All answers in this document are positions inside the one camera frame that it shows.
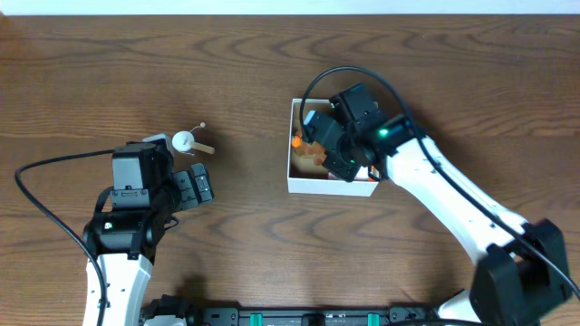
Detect pink duck toy with hat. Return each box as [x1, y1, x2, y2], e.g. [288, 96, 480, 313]
[354, 167, 380, 182]

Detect brown plush toy orange top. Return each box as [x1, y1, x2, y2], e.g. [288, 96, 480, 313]
[291, 130, 327, 166]

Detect white drum toy wooden handle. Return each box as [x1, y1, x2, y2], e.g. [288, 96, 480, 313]
[171, 122, 215, 156]

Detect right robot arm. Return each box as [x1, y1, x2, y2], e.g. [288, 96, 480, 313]
[299, 83, 579, 325]

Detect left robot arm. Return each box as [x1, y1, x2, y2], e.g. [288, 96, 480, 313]
[83, 134, 214, 325]

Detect white cardboard box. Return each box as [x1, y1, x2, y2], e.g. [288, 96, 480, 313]
[286, 99, 378, 197]

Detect left black cable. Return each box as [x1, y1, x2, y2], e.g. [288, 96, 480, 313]
[13, 148, 117, 326]

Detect black cable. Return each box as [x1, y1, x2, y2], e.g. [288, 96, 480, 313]
[13, 148, 117, 326]
[298, 65, 580, 300]

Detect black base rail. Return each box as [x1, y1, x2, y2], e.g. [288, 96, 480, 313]
[138, 295, 442, 326]

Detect right black cable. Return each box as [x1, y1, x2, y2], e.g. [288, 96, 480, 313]
[298, 65, 580, 300]

